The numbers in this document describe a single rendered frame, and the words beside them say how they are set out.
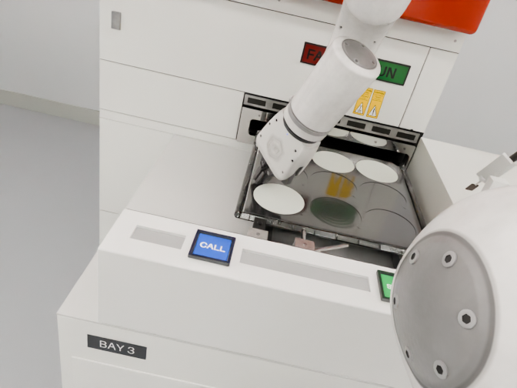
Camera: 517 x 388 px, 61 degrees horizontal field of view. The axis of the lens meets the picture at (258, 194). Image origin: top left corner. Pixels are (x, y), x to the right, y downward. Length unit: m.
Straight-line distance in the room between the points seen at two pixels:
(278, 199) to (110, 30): 0.58
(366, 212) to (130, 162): 0.68
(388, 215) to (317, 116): 0.30
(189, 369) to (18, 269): 1.36
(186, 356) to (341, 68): 0.47
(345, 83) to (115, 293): 0.44
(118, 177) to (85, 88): 1.72
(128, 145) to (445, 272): 1.12
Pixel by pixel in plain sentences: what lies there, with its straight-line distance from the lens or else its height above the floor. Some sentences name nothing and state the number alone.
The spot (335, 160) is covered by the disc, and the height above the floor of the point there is 0.90.
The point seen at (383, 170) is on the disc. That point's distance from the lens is 1.09.
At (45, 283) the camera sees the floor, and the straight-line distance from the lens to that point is 1.93.
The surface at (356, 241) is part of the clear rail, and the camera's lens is 0.81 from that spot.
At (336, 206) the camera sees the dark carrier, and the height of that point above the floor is 0.90.
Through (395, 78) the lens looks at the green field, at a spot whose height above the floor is 1.09.
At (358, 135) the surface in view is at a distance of 1.13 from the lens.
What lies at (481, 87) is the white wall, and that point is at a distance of 2.82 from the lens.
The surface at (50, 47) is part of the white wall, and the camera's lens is 3.01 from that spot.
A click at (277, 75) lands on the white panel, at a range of 1.09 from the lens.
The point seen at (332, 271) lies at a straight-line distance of 0.64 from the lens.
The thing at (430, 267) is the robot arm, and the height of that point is 1.25.
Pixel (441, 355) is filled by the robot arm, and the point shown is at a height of 1.23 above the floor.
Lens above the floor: 1.36
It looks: 32 degrees down
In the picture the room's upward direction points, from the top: 13 degrees clockwise
